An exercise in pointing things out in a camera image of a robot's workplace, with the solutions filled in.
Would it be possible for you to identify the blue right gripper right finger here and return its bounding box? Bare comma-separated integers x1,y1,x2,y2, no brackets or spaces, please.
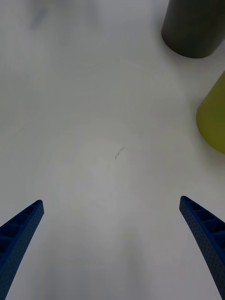
179,195,225,300

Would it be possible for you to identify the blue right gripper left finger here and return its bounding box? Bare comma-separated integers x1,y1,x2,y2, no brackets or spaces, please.
0,199,45,300

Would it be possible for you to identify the yellow-green plastic bin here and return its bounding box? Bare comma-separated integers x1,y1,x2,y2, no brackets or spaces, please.
196,71,225,155

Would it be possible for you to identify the grey plastic bin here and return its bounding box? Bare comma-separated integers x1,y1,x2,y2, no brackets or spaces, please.
161,0,225,60

